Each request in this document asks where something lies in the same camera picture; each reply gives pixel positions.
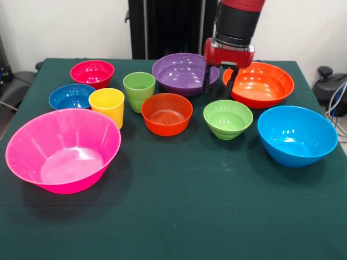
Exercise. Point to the light blue bowl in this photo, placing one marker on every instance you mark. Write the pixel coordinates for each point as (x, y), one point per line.
(296, 138)

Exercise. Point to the yellow cup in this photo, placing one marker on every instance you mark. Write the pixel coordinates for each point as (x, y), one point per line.
(108, 108)

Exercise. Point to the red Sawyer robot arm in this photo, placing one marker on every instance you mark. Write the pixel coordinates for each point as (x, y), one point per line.
(236, 21)

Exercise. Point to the small dark blue bowl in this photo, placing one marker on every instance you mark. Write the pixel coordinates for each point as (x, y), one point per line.
(67, 98)

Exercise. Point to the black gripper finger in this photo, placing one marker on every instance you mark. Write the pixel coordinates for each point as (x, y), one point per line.
(232, 82)
(207, 80)

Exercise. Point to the large pink bowl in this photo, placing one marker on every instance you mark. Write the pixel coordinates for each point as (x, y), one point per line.
(62, 151)

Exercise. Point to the small crimson bowl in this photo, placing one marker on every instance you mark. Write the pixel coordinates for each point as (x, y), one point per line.
(92, 73)

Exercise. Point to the dark green tablecloth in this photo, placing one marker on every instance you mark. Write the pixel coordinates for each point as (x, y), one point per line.
(173, 203)

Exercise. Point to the large orange bowl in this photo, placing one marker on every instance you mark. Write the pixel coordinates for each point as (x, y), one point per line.
(263, 89)

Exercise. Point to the purple bowl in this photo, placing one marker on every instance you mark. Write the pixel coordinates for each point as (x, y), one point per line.
(176, 73)

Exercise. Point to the green cup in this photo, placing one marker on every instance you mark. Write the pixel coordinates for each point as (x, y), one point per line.
(138, 92)

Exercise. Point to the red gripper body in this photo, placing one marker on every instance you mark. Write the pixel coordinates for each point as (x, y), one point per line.
(230, 57)

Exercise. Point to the small green bowl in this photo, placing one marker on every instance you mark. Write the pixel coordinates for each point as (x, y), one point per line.
(227, 119)

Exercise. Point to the small orange bowl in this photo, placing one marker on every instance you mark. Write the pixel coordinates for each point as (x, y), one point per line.
(166, 116)

